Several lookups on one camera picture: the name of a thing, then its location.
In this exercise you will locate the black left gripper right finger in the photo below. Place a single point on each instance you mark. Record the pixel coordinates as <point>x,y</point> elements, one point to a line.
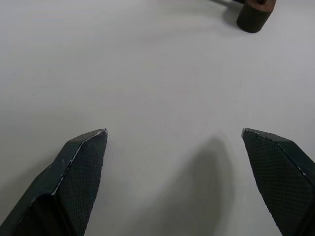
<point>283,182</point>

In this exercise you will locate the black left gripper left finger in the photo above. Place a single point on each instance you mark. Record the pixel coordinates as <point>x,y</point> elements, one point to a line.
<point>66,186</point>

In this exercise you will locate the dark cylindrical object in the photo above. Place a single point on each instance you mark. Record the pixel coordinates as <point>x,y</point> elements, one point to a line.
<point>253,14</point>

